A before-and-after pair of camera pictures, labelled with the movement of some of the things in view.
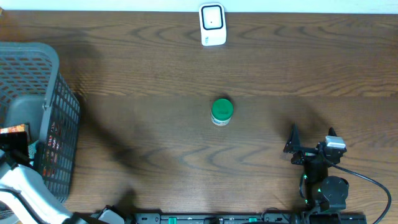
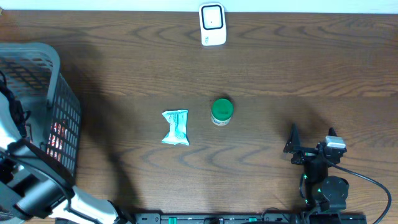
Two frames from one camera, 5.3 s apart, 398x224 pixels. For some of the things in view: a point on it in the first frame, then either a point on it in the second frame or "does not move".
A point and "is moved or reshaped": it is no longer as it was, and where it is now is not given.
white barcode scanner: x=212 y=24 does not move
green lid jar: x=222 y=110 does not move
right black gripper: x=294 y=140 does not move
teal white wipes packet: x=32 y=150 is moved or reshaped
